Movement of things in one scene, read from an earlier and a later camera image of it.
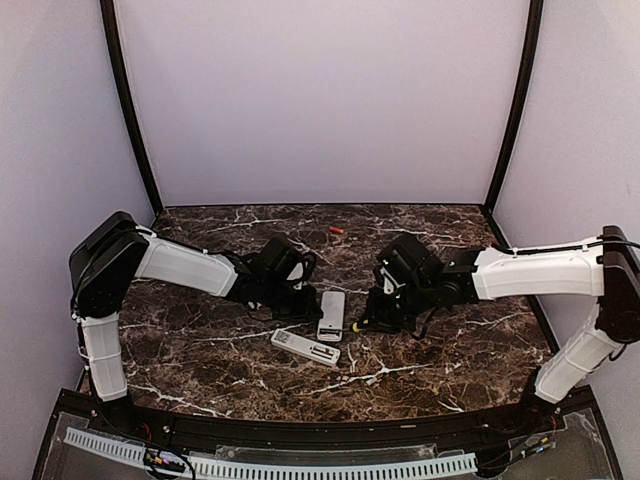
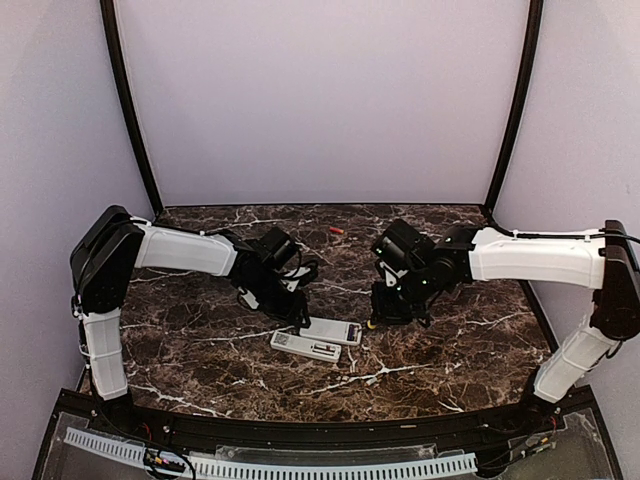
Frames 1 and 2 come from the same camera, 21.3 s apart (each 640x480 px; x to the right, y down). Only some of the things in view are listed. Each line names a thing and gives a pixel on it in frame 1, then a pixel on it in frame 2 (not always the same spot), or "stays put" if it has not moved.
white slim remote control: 306,347 stays put
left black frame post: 117,59 stays put
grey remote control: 331,325 → 333,330
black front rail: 546,410 stays put
